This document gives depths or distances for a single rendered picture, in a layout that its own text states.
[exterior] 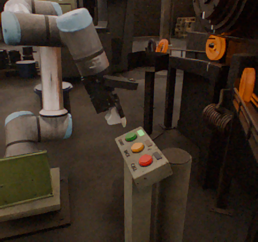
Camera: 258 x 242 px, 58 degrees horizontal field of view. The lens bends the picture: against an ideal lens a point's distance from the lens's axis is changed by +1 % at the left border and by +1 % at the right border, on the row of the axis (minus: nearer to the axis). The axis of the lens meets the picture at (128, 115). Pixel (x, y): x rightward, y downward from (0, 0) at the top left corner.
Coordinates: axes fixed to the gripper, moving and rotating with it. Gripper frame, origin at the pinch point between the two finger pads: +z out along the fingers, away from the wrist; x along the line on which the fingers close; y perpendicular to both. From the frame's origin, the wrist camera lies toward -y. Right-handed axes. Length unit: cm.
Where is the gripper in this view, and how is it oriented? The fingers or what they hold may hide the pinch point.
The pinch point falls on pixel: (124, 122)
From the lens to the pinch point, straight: 78.5
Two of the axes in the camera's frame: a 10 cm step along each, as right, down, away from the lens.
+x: 2.8, 3.8, -8.8
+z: 3.3, 8.2, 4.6
